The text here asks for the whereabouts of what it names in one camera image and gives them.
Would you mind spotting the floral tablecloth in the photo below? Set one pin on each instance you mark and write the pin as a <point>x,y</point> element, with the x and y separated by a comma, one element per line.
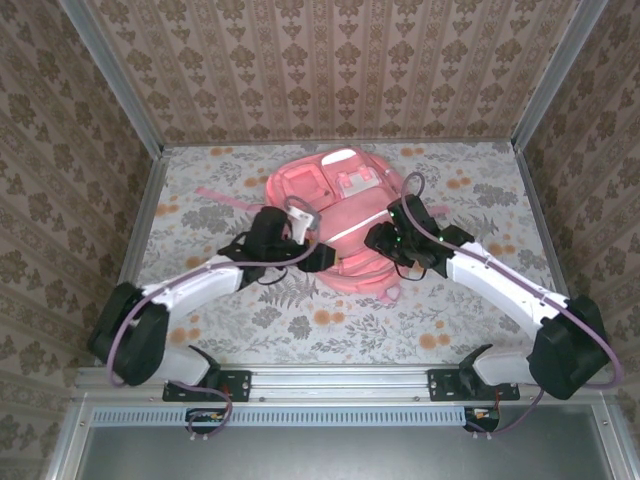
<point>350,340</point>

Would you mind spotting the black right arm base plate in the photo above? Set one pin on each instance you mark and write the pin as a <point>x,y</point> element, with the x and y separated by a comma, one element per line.
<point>440,385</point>

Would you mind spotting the aluminium lower frame beam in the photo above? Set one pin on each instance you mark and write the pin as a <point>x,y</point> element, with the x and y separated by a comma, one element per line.
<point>617,450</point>
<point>67,440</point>

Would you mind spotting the aluminium corner post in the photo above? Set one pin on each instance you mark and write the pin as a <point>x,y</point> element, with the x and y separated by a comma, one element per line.
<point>115,75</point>
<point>556,75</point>

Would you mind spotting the pink backpack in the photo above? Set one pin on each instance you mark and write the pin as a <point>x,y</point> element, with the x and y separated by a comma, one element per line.
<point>350,215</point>

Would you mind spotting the aluminium side rail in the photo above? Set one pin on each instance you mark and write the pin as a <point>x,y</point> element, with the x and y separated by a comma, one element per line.
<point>534,200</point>
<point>149,200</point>

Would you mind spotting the aluminium mounting rail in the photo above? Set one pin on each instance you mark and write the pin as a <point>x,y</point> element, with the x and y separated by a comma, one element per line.
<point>340,382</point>

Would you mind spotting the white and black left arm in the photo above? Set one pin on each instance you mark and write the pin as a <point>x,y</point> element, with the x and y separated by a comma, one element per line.
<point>135,340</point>

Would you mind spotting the grey metal sheet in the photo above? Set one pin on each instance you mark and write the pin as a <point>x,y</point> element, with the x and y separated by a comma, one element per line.
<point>350,450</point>

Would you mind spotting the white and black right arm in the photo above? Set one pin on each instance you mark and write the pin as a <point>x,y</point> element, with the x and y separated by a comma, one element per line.
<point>570,355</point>

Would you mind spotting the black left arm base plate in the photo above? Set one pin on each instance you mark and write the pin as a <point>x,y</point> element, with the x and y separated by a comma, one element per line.
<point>240,385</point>

